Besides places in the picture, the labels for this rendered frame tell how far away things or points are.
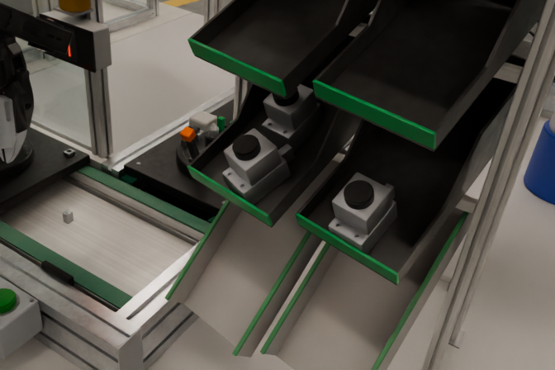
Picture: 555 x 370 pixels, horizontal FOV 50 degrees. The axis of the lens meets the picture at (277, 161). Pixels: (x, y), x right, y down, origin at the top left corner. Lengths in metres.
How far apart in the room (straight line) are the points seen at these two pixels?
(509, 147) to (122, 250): 0.66
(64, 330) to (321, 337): 0.37
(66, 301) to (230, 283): 0.25
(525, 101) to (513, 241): 0.71
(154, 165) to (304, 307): 0.49
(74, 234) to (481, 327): 0.71
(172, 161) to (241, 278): 0.42
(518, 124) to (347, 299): 0.30
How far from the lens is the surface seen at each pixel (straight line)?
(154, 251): 1.04
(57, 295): 0.93
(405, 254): 0.63
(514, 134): 0.64
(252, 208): 0.65
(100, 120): 1.15
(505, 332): 1.10
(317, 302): 0.78
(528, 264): 1.26
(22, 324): 0.92
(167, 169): 1.14
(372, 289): 0.76
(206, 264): 0.83
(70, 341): 0.93
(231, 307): 0.81
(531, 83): 0.62
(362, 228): 0.60
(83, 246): 1.06
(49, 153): 1.21
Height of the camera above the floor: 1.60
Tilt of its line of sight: 33 degrees down
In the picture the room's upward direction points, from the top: 6 degrees clockwise
